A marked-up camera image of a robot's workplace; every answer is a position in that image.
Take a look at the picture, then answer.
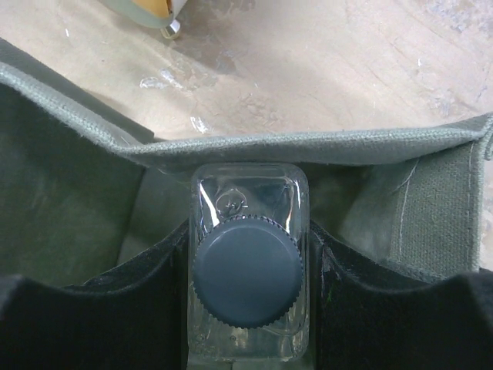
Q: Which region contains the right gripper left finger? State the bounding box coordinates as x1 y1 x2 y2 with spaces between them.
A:
1 224 189 369

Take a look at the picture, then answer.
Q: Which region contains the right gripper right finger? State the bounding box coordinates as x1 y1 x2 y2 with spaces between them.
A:
309 224 492 369

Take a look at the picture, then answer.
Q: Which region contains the green canvas bag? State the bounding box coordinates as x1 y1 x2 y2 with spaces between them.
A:
1 41 492 286

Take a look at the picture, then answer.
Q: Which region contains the clear square bottle front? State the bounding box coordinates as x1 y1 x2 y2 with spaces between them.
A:
187 163 310 364

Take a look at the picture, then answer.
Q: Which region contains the round-top mini drawer cabinet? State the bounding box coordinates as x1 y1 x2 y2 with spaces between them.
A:
102 0 187 40

